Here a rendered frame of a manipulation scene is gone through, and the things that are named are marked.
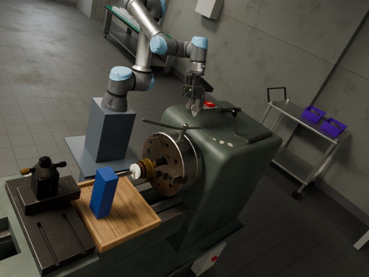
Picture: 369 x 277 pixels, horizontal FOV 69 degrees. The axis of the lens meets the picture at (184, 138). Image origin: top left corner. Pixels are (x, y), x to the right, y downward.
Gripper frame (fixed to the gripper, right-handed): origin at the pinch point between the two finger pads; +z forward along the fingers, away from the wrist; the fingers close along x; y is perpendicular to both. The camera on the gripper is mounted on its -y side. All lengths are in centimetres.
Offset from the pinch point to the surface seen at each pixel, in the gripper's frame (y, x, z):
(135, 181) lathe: 18, -23, 41
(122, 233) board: 43, 4, 48
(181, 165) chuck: 16.8, 10.1, 20.4
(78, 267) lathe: 65, 12, 47
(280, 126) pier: -297, -89, 61
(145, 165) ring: 28.4, -0.8, 21.7
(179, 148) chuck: 16.1, 6.9, 13.1
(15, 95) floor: 9, -297, 38
